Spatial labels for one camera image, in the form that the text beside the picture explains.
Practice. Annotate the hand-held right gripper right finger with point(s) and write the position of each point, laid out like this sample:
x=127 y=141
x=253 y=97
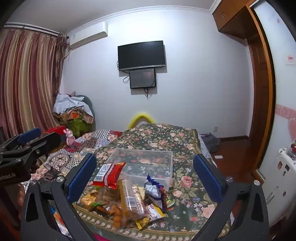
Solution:
x=207 y=178

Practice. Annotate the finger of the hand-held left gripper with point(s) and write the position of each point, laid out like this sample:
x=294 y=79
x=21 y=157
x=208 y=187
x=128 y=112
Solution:
x=29 y=135
x=53 y=140

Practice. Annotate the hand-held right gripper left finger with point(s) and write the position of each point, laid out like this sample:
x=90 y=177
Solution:
x=82 y=177

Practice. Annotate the orange cracker packet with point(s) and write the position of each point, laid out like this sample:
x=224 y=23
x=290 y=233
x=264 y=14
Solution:
x=89 y=198

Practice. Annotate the red snack packet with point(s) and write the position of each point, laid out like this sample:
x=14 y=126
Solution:
x=108 y=175

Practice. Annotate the brown snack bag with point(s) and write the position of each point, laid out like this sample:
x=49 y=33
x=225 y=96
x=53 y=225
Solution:
x=107 y=195

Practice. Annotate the small green candy packet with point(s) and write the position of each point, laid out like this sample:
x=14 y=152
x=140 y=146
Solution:
x=171 y=205

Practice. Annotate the orange fried snack bag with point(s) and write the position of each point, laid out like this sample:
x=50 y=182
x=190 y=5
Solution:
x=115 y=215

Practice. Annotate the purple white snack packet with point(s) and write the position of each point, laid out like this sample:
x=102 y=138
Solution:
x=155 y=192

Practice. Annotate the clear cracker packet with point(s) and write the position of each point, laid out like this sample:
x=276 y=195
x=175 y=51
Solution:
x=133 y=199

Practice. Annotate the clear plastic box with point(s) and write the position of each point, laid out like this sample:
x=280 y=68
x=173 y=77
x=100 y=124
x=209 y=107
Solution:
x=148 y=162

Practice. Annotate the yellow snack packet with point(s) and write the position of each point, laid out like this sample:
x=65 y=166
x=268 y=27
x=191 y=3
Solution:
x=152 y=214

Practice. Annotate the red box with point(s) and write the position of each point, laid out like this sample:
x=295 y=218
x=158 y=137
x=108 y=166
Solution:
x=54 y=130

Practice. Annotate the pink plush toy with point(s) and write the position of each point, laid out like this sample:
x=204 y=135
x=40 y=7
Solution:
x=69 y=136

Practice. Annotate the white paper sheet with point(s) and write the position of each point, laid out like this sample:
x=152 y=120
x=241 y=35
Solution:
x=218 y=157

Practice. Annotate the green cloth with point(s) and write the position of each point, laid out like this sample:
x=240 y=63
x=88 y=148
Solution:
x=79 y=126

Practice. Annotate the grey bag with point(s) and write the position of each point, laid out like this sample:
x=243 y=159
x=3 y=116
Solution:
x=211 y=142

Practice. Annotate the pile of clothes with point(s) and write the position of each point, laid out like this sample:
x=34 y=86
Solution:
x=67 y=106

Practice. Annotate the floral blanket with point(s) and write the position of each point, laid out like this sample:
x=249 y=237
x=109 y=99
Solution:
x=185 y=148

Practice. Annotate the patchwork quilt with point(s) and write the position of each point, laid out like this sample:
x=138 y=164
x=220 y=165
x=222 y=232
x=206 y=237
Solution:
x=92 y=141

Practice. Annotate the orange white plastic bag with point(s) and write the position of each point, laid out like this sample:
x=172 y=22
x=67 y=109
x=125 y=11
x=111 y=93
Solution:
x=59 y=220

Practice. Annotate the grey cushion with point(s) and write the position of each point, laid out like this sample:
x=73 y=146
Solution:
x=89 y=105

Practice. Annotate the striped red curtain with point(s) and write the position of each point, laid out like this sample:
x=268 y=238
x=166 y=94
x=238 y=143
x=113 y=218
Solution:
x=27 y=81

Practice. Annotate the white appliance with stickers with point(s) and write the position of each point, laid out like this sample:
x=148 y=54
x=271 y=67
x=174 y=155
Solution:
x=281 y=185

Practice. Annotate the yellow hoop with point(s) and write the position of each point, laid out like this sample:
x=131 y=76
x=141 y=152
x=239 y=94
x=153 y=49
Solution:
x=141 y=115

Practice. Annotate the small red toy figure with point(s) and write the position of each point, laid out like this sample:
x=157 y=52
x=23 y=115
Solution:
x=293 y=148

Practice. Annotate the small black monitor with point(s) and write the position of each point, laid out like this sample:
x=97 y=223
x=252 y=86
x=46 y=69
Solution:
x=142 y=78

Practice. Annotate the white air conditioner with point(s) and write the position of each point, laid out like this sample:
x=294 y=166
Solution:
x=89 y=34

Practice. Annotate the white door pink hearts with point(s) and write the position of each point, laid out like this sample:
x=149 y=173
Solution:
x=285 y=97

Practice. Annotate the wooden overhead cabinet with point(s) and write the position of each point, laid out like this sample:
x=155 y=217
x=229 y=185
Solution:
x=231 y=16

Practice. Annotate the white wall outlet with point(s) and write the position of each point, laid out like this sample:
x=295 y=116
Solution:
x=215 y=128

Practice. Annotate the wooden door frame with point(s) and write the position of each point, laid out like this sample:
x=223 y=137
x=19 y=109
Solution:
x=261 y=92

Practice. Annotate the white curtain rail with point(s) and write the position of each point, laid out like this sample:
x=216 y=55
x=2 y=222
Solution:
x=32 y=29

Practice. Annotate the black wall television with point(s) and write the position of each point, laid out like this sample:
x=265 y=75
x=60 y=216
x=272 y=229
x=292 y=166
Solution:
x=141 y=55

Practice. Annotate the red white wall sticker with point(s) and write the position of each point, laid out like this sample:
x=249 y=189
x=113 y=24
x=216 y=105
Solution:
x=291 y=59

